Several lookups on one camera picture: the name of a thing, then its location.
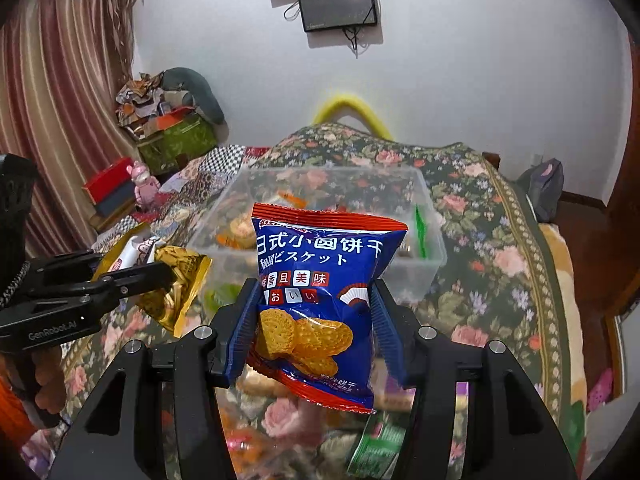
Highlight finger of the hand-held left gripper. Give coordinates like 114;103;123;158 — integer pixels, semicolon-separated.
27;249;107;288
92;261;177;307

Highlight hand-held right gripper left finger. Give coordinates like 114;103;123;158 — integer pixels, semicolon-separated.
47;277;262;480

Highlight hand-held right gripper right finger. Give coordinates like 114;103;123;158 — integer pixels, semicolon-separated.
369;277;577;480

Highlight gold snack packet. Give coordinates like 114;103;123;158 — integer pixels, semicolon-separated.
92;245;214;339

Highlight blue biscuit packet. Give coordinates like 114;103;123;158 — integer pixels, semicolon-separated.
245;202;410;415

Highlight clear plastic container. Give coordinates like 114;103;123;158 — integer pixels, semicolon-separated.
186;166;449;307

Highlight person's left hand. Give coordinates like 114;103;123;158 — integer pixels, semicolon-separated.
27;344;69;429

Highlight white red snack packet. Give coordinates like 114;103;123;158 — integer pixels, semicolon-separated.
107;236;162;274

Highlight light green snack packet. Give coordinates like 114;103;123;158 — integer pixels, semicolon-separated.
203;282;247;312

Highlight orange snack packet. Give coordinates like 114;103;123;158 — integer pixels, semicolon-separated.
214;219;257;252

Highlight pink toy figure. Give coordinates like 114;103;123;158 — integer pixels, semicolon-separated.
130;160;164;209

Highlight red box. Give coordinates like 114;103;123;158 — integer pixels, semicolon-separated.
82;157;137;207

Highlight green white snack packet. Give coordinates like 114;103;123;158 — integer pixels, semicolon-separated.
347;412;409;474

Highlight checkered cloth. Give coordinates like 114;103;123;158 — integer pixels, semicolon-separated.
189;144;247;192

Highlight striped pink curtain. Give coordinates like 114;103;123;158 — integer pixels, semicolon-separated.
0;0;147;261

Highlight pile of patterned cloth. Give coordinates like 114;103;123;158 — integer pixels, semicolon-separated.
115;72;172;139

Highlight grey pillow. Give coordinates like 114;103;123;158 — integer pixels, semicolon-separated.
162;67;227;127

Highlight grey backpack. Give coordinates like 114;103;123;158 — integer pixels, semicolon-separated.
515;157;566;224

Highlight yellow pillow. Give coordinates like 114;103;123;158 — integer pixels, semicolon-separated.
312;91;396;141

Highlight pink slipper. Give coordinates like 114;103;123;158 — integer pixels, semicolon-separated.
587;367;616;412

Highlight wooden door frame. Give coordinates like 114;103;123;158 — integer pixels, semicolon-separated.
602;30;640;356

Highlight black monitor cable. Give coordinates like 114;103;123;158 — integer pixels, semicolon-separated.
342;24;372;59

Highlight small black wall monitor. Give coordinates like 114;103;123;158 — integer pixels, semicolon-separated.
297;0;380;34

